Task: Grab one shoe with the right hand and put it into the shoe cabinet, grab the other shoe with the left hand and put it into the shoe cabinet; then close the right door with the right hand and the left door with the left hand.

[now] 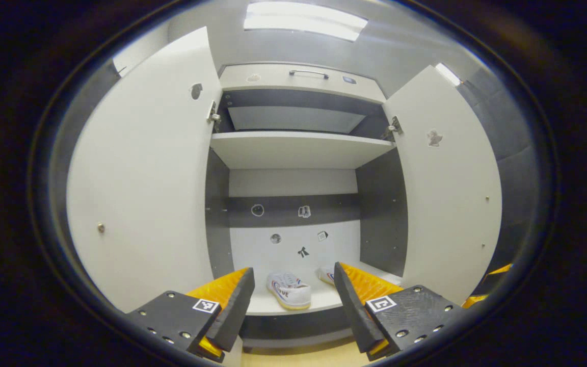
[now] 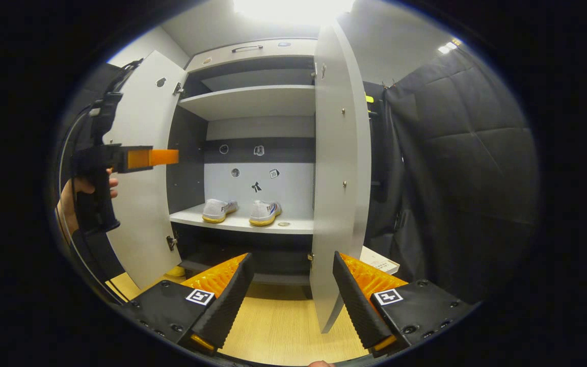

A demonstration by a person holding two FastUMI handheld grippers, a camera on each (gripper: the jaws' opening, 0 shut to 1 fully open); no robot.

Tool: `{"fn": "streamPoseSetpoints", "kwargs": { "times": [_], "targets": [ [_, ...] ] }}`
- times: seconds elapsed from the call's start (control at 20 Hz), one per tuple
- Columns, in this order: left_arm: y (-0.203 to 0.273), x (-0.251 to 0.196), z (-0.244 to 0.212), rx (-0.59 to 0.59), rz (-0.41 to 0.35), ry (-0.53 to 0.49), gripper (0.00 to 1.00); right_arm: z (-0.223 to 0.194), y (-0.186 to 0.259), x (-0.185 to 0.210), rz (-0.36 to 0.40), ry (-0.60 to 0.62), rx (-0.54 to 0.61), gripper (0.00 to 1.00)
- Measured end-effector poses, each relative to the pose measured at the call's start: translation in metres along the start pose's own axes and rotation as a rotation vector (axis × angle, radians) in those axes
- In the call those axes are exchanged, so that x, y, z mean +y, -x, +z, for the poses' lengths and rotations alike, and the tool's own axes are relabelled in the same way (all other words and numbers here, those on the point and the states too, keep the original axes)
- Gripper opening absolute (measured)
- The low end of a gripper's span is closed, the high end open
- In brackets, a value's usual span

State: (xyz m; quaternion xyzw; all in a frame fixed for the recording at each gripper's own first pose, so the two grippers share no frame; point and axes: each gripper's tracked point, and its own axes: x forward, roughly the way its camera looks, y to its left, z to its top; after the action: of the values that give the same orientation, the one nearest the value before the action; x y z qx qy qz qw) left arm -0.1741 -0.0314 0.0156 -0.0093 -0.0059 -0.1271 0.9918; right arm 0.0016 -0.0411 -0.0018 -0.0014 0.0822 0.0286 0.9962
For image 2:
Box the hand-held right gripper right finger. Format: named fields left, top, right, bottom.
left=333, top=251, right=477, bottom=357

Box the white cardboard box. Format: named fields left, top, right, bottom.
left=360, top=246, right=400, bottom=275

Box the white and grey shoe cabinet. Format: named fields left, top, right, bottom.
left=166, top=38, right=319, bottom=299

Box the white cabinet shelf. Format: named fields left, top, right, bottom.
left=170, top=203, right=314, bottom=235
left=178, top=85, right=316, bottom=121

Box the large ceiling light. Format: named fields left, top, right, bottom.
left=232, top=0, right=355, bottom=26

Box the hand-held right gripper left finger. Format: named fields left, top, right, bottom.
left=118, top=252, right=255, bottom=356

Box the white shoe cabinet door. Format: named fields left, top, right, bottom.
left=310, top=23, right=372, bottom=334
left=104, top=50, right=188, bottom=290

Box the white canvas shoe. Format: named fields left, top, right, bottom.
left=249, top=200, right=282, bottom=226
left=202, top=199, right=238, bottom=224

